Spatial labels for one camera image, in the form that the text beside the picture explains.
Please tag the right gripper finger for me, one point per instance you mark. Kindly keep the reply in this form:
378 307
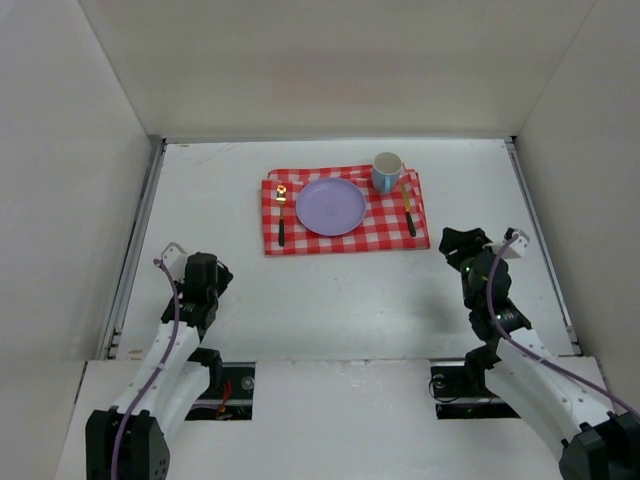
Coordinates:
475 239
453 246

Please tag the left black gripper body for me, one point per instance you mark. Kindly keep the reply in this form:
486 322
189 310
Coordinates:
220 275

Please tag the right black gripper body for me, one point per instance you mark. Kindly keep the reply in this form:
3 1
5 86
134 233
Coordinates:
461 241

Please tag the light blue mug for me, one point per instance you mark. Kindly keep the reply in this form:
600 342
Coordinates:
386 170

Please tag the purple plastic plate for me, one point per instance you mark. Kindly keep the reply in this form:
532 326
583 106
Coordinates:
330 206

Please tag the red white checkered cloth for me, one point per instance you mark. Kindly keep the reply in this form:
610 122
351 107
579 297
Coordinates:
383 228

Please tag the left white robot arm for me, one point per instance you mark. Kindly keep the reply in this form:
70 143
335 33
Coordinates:
130 439

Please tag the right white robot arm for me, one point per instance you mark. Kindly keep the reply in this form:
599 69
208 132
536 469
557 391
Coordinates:
592 433

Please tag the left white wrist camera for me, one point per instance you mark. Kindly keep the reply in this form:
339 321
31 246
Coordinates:
174 257

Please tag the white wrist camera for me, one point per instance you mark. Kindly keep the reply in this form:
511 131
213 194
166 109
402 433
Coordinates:
174 257
515 243

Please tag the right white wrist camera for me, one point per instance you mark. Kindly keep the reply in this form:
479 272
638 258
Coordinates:
515 243

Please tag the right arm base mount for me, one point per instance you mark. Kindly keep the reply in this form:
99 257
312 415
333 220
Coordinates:
459 390

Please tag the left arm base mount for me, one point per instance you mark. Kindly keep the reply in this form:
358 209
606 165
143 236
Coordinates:
229 396

